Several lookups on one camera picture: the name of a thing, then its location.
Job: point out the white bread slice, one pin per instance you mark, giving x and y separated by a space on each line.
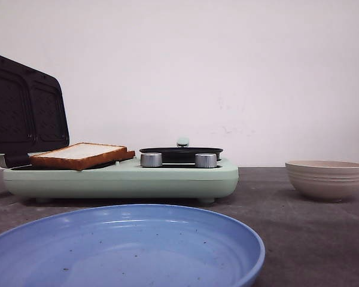
117 155
79 156

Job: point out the sandwich maker lid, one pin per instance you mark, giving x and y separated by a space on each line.
32 114

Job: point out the beige ribbed bowl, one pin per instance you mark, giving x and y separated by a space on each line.
324 180

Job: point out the black round frying pan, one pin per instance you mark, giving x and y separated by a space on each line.
177 155

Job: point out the right silver control knob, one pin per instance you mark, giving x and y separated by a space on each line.
205 160

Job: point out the silver control knob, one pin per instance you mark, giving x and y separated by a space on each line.
151 159
205 160

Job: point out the left silver control knob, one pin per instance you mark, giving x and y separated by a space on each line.
151 159

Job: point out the blue round plate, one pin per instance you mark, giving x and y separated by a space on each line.
132 245

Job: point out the green pan handle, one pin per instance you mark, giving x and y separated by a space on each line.
183 142

